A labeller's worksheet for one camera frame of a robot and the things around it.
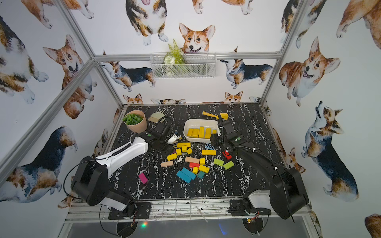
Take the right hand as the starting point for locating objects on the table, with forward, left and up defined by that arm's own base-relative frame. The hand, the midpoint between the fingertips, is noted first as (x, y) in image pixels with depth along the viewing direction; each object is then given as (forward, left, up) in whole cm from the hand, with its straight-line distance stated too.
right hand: (212, 136), depth 85 cm
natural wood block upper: (-8, +12, -14) cm, 20 cm away
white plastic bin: (+13, +7, -13) cm, 20 cm away
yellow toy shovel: (+28, -10, -14) cm, 33 cm away
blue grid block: (+1, +2, -13) cm, 13 cm away
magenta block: (-19, +39, -14) cm, 46 cm away
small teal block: (-16, +7, -14) cm, 22 cm away
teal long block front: (-16, +19, -14) cm, 28 cm away
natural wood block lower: (-10, +27, -14) cm, 32 cm away
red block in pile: (-11, +11, -13) cm, 20 cm away
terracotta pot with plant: (+14, +49, -2) cm, 51 cm away
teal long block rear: (-17, +13, -13) cm, 25 cm away
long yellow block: (-3, +2, -14) cm, 14 cm away
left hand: (-2, +24, -5) cm, 24 cm away
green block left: (-9, -3, -14) cm, 17 cm away
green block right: (-11, -10, -14) cm, 20 cm away
